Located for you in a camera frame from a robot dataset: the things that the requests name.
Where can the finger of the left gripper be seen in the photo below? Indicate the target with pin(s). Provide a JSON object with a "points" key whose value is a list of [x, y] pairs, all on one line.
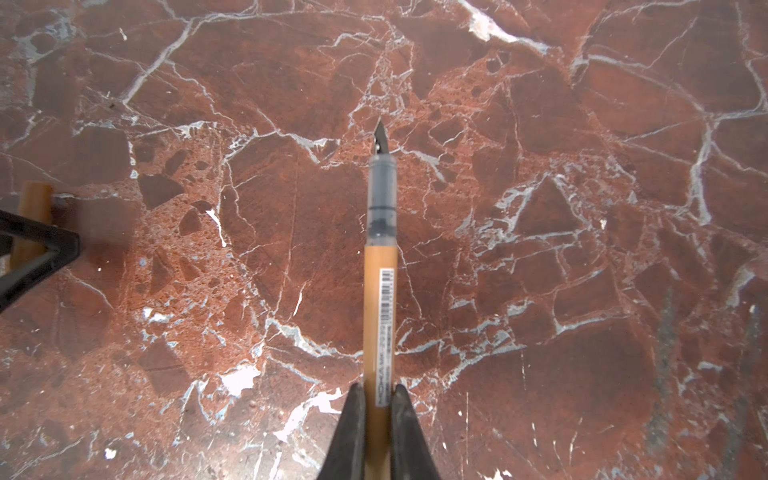
{"points": [[16, 226], [18, 282]]}

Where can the brown pen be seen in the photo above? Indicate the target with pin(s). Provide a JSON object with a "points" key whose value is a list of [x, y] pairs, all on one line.
{"points": [[380, 276]]}

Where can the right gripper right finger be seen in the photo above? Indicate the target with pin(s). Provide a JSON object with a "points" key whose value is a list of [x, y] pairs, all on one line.
{"points": [[410, 457]]}

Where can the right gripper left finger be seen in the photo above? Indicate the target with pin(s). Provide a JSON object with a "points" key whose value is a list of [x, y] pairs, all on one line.
{"points": [[345, 458]]}

